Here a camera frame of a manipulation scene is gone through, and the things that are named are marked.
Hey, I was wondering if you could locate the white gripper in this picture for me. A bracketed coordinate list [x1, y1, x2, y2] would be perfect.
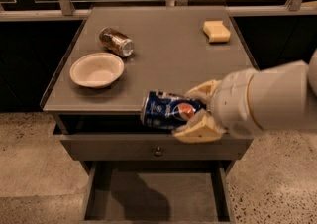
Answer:
[172, 68, 263, 144]

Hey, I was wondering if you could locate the blue pepsi can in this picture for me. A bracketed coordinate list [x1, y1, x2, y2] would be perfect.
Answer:
[141, 91, 205, 130]

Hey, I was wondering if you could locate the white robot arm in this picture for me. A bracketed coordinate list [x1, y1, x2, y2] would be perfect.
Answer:
[172, 51, 317, 143]

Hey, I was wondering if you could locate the grey drawer cabinet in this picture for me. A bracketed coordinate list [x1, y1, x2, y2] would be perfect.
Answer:
[40, 5, 262, 224]

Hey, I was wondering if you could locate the brown soda can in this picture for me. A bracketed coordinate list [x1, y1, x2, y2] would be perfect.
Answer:
[99, 28, 134, 57]

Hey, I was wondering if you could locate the grey open middle drawer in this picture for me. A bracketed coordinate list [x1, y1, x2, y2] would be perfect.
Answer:
[79, 161, 236, 224]

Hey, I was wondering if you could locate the grey top drawer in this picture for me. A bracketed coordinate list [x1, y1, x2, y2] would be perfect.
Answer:
[60, 115, 252, 161]

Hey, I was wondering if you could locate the yellow sponge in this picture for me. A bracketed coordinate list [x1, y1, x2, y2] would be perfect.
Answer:
[203, 20, 231, 43]

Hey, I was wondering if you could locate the white paper bowl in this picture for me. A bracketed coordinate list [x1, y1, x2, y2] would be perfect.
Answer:
[69, 53, 125, 88]

